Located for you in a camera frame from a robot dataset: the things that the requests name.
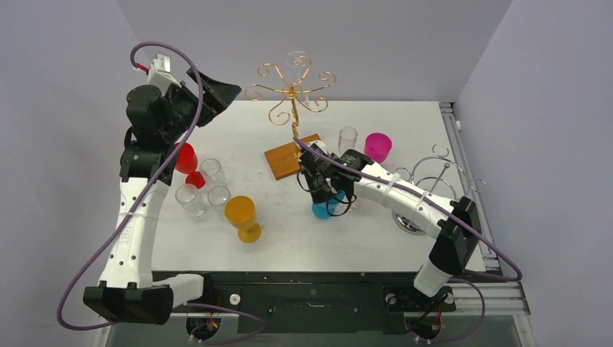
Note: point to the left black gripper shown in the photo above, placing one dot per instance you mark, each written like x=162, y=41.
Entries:
x=217, y=96

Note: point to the gold wire glass rack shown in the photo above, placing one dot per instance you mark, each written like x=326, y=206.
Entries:
x=283, y=160

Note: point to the yellow plastic wine glass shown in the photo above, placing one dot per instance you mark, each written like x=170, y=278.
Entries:
x=240, y=212

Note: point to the aluminium rail right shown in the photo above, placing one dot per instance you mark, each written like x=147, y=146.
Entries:
x=505, y=298

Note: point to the clear glass on gold rack back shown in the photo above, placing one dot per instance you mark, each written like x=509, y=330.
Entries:
x=299, y=64

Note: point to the clear glass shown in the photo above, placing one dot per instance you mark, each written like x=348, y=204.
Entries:
x=213, y=173
x=190, y=199
x=218, y=197
x=299, y=64
x=347, y=139

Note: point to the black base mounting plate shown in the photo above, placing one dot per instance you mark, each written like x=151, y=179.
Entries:
x=284, y=302

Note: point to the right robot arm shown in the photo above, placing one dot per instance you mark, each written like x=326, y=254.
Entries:
x=453, y=224

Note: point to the pink plastic wine glass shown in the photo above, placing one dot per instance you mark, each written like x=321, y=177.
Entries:
x=377, y=146

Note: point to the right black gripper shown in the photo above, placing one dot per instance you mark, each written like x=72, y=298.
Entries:
x=313, y=169

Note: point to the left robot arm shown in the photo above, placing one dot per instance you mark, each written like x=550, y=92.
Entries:
x=160, y=112

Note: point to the red plastic wine glass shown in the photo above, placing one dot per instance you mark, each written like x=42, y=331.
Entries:
x=187, y=163

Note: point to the chrome wire glass rack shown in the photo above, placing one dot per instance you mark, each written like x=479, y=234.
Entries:
x=439, y=173

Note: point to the blue plastic wine glass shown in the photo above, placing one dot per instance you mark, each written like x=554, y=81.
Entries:
x=325, y=210

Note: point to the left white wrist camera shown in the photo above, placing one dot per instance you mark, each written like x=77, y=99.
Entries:
x=159, y=73

